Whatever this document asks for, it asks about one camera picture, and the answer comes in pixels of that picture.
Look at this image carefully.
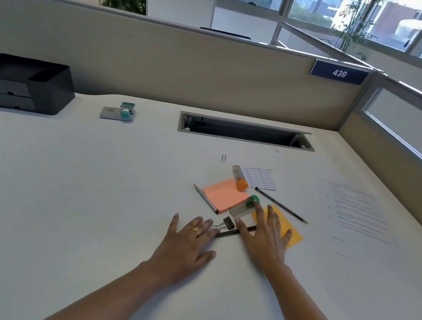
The large office window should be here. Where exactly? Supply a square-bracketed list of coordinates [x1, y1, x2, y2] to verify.
[209, 0, 422, 80]

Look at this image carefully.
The blue desk number sign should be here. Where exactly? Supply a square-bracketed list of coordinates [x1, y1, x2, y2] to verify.
[309, 58, 370, 87]

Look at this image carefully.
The green capped clear tube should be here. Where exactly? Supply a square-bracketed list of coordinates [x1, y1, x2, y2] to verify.
[227, 192, 261, 224]

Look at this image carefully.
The orange capped clear tube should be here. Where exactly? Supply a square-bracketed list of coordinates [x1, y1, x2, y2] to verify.
[229, 164, 252, 192]

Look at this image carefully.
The silver pen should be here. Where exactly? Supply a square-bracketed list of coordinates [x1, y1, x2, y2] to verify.
[190, 183, 223, 214]

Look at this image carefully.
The yellow sticky note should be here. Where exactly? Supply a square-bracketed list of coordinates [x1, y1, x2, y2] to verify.
[247, 201, 308, 252]

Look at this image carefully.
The lined white note paper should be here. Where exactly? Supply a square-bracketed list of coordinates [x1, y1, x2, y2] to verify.
[238, 165, 280, 192]

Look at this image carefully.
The person's left forearm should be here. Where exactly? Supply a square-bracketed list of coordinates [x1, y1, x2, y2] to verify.
[35, 247, 179, 320]

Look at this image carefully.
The pink sticky note pad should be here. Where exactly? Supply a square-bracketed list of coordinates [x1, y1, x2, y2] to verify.
[198, 174, 258, 218]

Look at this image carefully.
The grey desk cable tray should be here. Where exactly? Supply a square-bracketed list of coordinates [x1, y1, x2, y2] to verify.
[177, 111, 318, 154]

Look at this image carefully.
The black binder clip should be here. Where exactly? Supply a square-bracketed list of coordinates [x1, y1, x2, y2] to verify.
[212, 214, 237, 233]

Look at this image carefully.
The beige desk partition panel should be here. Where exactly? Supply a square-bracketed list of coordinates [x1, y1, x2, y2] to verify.
[0, 0, 382, 140]

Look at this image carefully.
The person's left hand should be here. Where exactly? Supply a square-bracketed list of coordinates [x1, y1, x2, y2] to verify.
[142, 209, 222, 292]

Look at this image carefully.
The person's right hand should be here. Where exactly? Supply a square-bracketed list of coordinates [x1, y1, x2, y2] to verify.
[227, 200, 302, 278]

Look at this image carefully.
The thin leaf tall plant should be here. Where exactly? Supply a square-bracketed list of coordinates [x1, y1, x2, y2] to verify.
[328, 0, 385, 64]

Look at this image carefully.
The black desk organizer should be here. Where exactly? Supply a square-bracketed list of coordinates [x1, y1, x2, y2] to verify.
[0, 53, 81, 120]

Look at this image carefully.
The black pencil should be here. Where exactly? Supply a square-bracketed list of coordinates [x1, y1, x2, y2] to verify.
[250, 186, 313, 225]

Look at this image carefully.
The partition panel with glass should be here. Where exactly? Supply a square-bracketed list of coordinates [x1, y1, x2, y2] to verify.
[320, 65, 422, 254]

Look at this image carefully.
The white printed paper sheet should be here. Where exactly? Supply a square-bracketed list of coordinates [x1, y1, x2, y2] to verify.
[309, 177, 407, 268]

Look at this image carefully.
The black pen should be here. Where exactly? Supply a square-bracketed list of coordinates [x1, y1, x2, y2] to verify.
[214, 220, 258, 244]

